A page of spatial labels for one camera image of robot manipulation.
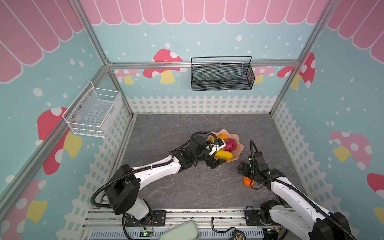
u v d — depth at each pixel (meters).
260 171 0.64
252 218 0.74
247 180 0.80
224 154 0.90
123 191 0.43
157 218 0.74
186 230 0.69
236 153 0.93
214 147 0.65
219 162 0.69
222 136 1.02
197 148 0.61
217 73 0.94
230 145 0.92
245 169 0.77
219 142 0.66
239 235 0.67
